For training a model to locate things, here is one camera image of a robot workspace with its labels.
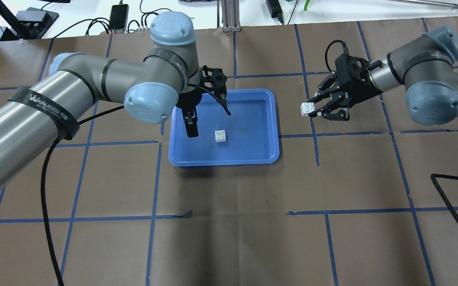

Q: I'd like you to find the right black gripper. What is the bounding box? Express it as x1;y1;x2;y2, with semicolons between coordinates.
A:
307;54;382;121

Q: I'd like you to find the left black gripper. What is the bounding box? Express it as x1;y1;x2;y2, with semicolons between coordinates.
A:
177;66;231;138

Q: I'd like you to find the white block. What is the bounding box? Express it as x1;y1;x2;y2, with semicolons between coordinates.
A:
300;102;316;116
214;129;227;143

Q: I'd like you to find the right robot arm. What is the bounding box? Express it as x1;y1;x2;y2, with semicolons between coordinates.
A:
300;25;458;126

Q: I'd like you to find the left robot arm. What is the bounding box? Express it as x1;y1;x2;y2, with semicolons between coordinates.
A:
0;12;231;190

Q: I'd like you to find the blue plastic tray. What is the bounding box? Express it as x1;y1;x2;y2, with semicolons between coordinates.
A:
169;89;280;167

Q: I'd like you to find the black power adapter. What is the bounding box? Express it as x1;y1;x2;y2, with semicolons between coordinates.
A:
265;0;284;24

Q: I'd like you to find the black smartphone on table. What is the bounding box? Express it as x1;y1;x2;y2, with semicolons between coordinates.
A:
109;4;129;32

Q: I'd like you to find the aluminium frame post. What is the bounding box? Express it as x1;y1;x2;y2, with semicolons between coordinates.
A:
217;0;241;33

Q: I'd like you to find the usb hub with cables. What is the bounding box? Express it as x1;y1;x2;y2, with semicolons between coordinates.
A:
99;20;151;35

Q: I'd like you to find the black corrugated cable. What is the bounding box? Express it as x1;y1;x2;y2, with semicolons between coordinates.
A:
431;174;458;247

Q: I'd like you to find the green handled reacher grabber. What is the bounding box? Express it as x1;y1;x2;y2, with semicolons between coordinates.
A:
285;0;458;16

